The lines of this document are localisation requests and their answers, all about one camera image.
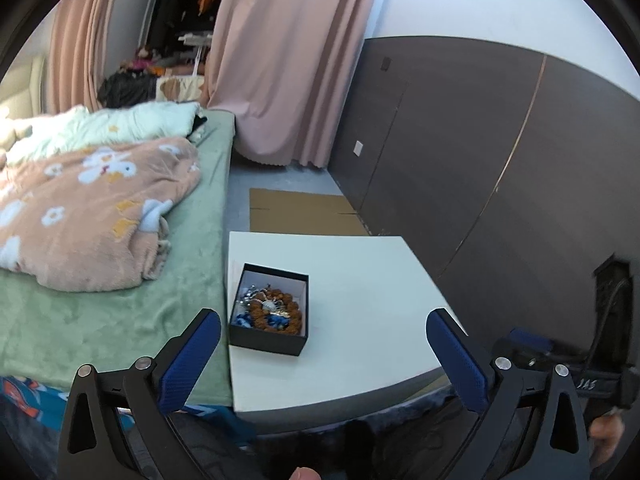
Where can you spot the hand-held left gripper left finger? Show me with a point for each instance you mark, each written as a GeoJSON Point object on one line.
{"type": "Point", "coordinates": [190, 362]}

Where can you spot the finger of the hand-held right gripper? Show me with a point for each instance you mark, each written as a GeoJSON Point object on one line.
{"type": "Point", "coordinates": [530, 347]}

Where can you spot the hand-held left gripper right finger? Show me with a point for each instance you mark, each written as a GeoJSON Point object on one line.
{"type": "Point", "coordinates": [460, 365]}

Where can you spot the black jewelry box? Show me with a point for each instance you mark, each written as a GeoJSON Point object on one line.
{"type": "Point", "coordinates": [265, 342]}

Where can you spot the person's right hand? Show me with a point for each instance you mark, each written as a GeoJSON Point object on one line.
{"type": "Point", "coordinates": [607, 435]}

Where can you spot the person's left hand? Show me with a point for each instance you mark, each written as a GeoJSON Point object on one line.
{"type": "Point", "coordinates": [305, 474]}

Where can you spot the bed with green sheet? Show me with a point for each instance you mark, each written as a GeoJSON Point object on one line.
{"type": "Point", "coordinates": [100, 330]}

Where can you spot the pink floral blanket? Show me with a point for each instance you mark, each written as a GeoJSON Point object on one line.
{"type": "Point", "coordinates": [85, 220]}

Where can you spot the flat brown cardboard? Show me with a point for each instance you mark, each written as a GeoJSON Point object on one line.
{"type": "Point", "coordinates": [300, 212]}

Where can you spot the small black cloth item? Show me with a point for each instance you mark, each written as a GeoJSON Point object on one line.
{"type": "Point", "coordinates": [199, 124]}

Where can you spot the black clothing pile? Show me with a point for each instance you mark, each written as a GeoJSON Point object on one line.
{"type": "Point", "coordinates": [125, 90]}

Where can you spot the beige plush toy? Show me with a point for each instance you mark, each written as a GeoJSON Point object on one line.
{"type": "Point", "coordinates": [12, 140]}

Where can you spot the wide pink curtain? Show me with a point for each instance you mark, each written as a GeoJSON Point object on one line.
{"type": "Point", "coordinates": [285, 70]}

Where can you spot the beige padded headboard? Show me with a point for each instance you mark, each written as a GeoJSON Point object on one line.
{"type": "Point", "coordinates": [22, 90]}

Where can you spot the white drying rack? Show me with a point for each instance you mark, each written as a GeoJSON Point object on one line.
{"type": "Point", "coordinates": [195, 40]}

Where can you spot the narrow pink curtain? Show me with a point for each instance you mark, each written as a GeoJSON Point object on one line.
{"type": "Point", "coordinates": [75, 35]}

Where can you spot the dark hanging clothes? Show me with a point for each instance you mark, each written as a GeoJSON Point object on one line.
{"type": "Point", "coordinates": [175, 5]}

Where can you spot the white wall socket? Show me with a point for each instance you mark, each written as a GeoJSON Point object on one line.
{"type": "Point", "coordinates": [358, 148]}

